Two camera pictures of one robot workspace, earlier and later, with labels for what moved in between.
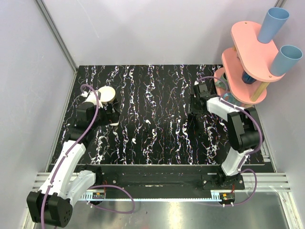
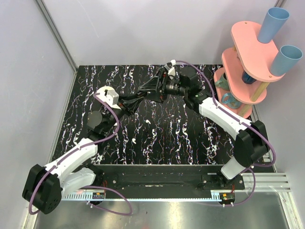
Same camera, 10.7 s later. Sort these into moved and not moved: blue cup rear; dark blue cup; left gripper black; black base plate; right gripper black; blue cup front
Moved: left gripper black; right gripper black
Not moved: dark blue cup; blue cup rear; blue cup front; black base plate
